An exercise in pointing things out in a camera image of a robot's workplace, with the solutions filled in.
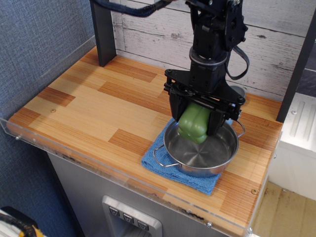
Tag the blue folded cloth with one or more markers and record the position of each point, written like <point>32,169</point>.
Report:
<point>156,158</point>

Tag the white toy sink counter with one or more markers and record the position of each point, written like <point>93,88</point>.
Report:
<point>293,166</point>

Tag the black vertical post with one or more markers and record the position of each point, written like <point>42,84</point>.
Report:
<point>298,70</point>
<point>104,35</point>

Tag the green toy pepper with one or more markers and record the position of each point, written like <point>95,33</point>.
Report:
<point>193,123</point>

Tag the black right vertical post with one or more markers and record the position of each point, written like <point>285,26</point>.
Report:
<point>298,70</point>

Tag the silver toy fridge cabinet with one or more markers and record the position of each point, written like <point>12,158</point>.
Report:
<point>85,190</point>

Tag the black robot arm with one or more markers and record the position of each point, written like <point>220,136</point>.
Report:
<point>218,29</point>

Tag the clear acrylic table guard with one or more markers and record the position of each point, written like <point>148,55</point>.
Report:
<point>107,125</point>

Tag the black left vertical post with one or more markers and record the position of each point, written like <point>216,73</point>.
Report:
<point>104,35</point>

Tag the black yellow bag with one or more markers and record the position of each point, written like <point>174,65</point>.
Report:
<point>14,223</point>

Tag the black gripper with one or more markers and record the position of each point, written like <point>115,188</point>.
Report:
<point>205,85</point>

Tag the silver dispenser button panel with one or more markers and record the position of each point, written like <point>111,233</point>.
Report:
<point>126,221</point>

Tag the stainless steel pot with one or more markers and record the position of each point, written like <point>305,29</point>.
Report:
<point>206,159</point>

